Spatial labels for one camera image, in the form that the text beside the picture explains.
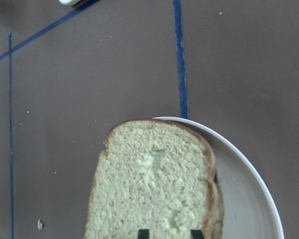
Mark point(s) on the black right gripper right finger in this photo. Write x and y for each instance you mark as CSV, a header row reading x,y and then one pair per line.
x,y
196,234

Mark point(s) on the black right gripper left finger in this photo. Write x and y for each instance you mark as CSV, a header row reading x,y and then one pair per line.
x,y
143,234

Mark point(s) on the bread slice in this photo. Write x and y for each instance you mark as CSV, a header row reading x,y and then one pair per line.
x,y
218,227
153,174

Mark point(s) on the cream bear tray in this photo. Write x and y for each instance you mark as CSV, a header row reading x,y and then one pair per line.
x,y
69,2

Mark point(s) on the bread slice under egg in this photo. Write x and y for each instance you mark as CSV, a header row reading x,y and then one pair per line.
x,y
218,227

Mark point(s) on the white round plate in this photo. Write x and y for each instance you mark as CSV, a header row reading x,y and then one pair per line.
x,y
250,211

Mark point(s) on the bread crumb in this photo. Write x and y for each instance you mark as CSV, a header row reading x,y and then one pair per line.
x,y
40,224

